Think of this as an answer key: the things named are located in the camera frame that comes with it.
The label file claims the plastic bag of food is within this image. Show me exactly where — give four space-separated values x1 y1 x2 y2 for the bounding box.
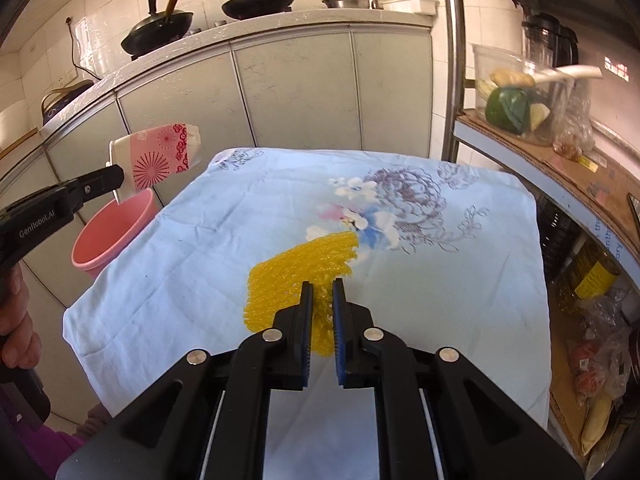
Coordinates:
570 325 636 406

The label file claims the corn cob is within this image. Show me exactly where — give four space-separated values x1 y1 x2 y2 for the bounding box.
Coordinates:
580 390 613 456

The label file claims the yellow oil bottle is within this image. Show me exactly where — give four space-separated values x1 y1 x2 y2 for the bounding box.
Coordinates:
555 240 621 316

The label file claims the green squash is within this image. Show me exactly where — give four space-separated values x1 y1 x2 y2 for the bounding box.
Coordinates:
485 87 532 135

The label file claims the plastic bag of nuts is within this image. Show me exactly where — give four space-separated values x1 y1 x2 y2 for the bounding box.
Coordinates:
552 80 596 161

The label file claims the clear plastic container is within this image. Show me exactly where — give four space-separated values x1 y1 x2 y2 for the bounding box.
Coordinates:
472 42 573 147

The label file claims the grey kitchen counter cabinet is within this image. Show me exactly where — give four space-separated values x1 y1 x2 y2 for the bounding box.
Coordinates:
0 7 436 426

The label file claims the metal shelf rack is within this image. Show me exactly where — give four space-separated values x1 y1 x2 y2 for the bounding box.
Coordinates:
440 0 640 480

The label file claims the black power cable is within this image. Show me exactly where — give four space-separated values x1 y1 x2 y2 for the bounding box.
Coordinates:
65 16 101 83

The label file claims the purple garment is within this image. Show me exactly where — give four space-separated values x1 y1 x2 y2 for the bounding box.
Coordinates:
0 395 86 480

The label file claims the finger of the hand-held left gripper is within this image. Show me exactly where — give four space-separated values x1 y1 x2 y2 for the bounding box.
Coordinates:
60 164 126 217

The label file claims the white plastic tray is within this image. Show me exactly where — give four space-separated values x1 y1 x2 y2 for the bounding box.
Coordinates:
382 0 440 14

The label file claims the cardboard sheet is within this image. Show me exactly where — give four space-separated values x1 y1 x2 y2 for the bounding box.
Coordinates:
457 110 640 241

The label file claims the white plastic spoon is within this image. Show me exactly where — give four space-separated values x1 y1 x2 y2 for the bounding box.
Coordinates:
530 64 603 86

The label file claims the floral light blue cloth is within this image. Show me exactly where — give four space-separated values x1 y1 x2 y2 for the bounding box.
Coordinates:
62 147 552 480

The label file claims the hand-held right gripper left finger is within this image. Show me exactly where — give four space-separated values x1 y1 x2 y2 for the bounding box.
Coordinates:
55 281 316 480

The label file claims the pink plastic bucket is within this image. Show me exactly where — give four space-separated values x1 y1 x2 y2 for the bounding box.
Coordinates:
71 189 160 273

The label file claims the black basket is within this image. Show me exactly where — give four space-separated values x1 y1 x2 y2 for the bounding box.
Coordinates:
537 195 583 281

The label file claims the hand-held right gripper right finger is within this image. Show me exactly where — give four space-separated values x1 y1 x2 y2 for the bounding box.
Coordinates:
331 279 587 480

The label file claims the ginger root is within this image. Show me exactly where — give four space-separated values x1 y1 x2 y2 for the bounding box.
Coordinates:
489 69 536 88

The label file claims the person's left hand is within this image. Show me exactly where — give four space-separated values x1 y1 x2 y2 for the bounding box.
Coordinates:
0 262 45 368

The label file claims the yellow foam net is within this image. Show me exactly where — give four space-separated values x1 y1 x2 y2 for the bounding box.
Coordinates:
246 232 360 358

